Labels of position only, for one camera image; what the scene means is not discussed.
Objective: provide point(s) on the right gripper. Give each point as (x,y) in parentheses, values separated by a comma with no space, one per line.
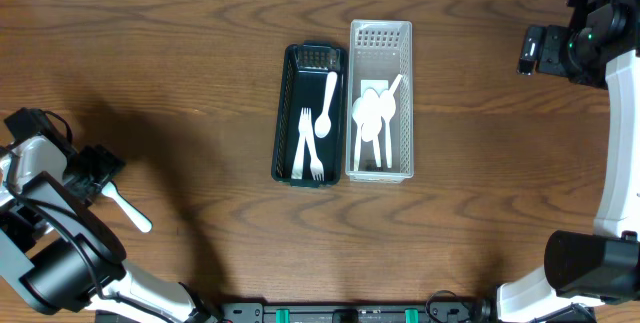
(552,50)

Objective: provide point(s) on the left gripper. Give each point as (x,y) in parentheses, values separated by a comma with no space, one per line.
(100,166)

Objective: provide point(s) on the white fork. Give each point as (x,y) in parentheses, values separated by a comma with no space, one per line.
(301,148)
(316,166)
(141,222)

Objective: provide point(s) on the white spoon bowl down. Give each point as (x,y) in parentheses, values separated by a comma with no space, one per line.
(388,111)

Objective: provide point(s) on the white spoon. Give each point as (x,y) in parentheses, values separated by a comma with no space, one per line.
(323,122)
(360,112)
(370,133)
(372,90)

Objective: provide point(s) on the black plastic basket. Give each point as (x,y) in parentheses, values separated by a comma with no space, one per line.
(305,68)

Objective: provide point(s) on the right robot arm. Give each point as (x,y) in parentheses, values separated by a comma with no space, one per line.
(581,271)

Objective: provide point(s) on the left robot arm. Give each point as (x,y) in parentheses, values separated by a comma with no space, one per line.
(58,255)

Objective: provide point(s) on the clear plastic basket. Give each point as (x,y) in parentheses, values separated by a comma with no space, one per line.
(380,50)

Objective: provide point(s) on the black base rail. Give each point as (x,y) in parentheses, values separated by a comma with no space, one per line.
(437,309)

